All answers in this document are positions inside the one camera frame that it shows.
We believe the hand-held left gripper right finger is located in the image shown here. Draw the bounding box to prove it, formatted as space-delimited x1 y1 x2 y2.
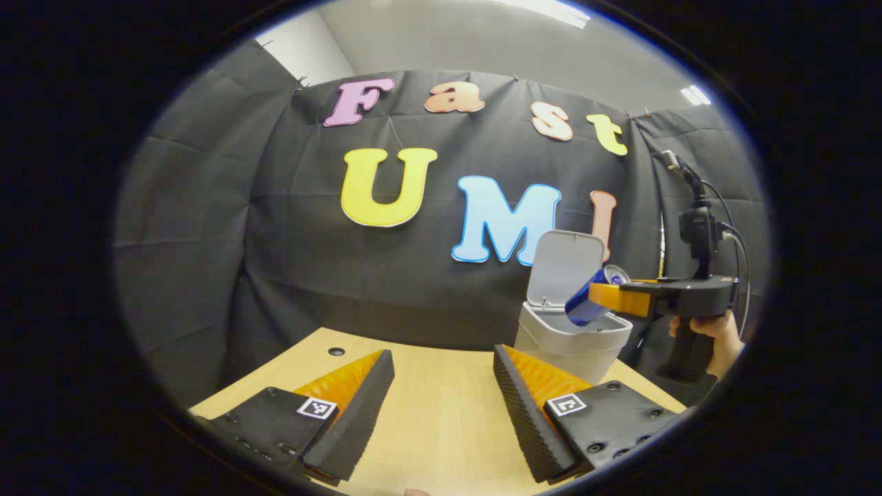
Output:
493 344 686 484

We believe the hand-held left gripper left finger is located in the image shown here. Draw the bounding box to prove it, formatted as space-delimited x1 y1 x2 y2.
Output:
192 349 396 483

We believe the blue pop can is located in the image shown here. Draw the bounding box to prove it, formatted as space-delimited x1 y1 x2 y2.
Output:
565 265 631 327

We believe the white desktop garbage bin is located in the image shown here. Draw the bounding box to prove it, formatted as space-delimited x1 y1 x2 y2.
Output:
513 231 633 385

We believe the wooden desktop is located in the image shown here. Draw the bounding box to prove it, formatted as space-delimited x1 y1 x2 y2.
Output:
189 327 686 496

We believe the black backdrop cloth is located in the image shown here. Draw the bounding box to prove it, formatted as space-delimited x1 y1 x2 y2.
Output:
114 38 769 407

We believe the black cable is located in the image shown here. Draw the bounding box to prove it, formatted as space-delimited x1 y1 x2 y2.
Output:
703 179 752 338

